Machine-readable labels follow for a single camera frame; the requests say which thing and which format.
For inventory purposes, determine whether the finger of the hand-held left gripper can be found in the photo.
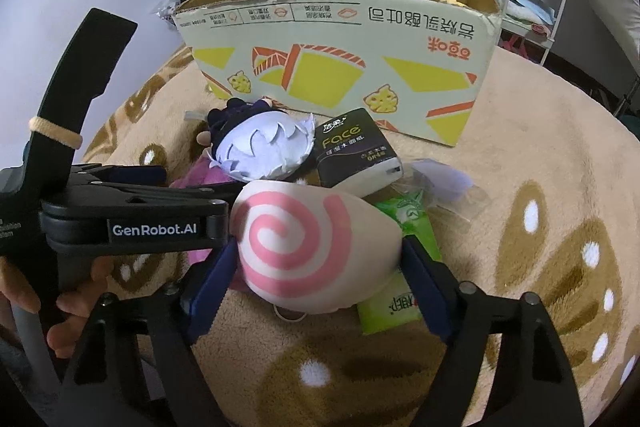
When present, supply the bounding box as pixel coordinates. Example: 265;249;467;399
40;183;244;256
72;163;169;188

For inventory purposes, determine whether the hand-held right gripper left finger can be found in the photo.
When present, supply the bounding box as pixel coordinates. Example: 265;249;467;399
52;239;241;427

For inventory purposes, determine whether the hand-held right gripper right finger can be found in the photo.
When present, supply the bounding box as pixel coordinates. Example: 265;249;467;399
399;236;587;427

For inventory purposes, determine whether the pink swirl plush toy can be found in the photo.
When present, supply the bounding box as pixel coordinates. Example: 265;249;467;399
229;179;404;324

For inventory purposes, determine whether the printed cardboard box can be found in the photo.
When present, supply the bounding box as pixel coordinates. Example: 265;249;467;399
172;0;503;148

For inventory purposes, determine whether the person's left hand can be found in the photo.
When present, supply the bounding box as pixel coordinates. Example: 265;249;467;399
0;256;117;360

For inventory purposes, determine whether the green tissue pack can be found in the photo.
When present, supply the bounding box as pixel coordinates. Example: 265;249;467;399
357;191;444;337

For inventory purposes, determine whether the clear plastic bag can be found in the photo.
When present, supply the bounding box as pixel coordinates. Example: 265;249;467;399
400;159;493;226

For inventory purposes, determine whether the crumpled clear wrapper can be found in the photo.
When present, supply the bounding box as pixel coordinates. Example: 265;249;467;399
151;0;182;29

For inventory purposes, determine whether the white-haired plush doll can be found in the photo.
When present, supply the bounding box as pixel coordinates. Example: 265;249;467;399
196;98;317;184

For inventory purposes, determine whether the black tissue pack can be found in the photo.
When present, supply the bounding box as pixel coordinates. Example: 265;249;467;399
304;108;405;189

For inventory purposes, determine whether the beige patterned blanket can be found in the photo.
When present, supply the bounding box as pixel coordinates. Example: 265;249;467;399
82;42;640;427

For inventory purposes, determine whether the beige hair tie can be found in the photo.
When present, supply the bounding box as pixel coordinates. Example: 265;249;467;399
28;116;84;150

